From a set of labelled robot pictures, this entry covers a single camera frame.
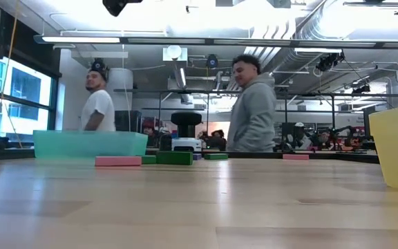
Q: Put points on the translucent teal bin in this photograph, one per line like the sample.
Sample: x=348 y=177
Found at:
x=88 y=145

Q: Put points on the black metal workstation frame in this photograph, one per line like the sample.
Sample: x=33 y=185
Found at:
x=185 y=91

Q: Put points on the black background robot arms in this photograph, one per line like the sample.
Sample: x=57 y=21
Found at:
x=337 y=136

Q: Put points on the white ceiling lamp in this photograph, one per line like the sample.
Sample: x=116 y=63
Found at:
x=175 y=53

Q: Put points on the pink block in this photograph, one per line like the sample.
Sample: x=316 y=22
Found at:
x=117 y=161
x=295 y=157

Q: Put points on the green block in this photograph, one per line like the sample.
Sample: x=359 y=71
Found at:
x=174 y=158
x=215 y=156
x=149 y=159

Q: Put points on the black round ceiling speaker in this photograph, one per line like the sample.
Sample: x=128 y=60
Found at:
x=211 y=61
x=98 y=65

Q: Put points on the black overhead camera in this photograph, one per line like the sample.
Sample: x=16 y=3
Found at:
x=278 y=3

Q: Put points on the long ceiling light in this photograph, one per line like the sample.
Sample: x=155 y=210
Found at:
x=81 y=39

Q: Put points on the black ceiling camera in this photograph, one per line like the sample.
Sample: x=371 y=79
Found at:
x=361 y=89
x=328 y=61

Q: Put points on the black cylindrical object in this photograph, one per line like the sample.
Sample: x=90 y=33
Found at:
x=186 y=119

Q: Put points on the black ceiling rail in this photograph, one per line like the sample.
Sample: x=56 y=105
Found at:
x=373 y=4

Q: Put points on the blue block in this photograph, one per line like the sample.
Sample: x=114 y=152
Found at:
x=197 y=156

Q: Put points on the small black device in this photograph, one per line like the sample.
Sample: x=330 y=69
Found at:
x=165 y=141

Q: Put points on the person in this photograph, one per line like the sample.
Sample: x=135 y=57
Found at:
x=99 y=107
x=251 y=117
x=216 y=140
x=299 y=136
x=149 y=131

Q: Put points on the black computer monitor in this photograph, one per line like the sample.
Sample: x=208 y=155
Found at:
x=368 y=121

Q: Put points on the black cabinet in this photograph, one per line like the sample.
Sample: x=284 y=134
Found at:
x=128 y=121

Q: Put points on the large window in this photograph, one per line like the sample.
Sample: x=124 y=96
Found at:
x=23 y=93

